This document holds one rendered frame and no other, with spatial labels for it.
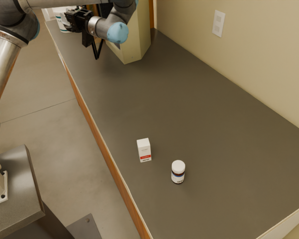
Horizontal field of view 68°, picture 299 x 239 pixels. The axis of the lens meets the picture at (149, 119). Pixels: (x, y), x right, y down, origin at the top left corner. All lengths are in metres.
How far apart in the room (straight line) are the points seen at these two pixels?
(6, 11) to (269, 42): 0.94
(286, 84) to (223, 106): 0.26
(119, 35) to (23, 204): 0.66
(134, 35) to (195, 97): 0.49
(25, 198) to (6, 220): 0.08
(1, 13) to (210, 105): 0.84
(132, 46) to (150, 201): 0.87
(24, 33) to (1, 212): 0.61
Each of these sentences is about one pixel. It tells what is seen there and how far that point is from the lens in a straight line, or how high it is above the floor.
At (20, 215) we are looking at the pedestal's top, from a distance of 0.84.
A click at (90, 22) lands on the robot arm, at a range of 0.95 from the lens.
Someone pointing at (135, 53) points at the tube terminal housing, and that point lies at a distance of 1.34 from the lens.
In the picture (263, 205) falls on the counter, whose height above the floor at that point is 0.94.
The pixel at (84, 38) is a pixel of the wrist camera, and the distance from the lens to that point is 1.04.
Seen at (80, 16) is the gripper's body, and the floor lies 1.30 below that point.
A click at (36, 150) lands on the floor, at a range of 2.35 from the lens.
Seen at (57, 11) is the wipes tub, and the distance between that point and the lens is 1.87.
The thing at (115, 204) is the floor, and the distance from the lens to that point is 1.80.
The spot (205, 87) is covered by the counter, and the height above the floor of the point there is 0.94.
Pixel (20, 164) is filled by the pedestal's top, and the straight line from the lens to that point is 0.96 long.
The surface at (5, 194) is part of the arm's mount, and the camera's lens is 0.90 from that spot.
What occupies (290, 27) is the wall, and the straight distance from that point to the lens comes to 1.00.
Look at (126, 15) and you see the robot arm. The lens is 0.91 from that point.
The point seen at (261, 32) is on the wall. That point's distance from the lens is 1.08.
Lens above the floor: 1.61
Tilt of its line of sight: 44 degrees down
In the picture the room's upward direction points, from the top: 4 degrees counter-clockwise
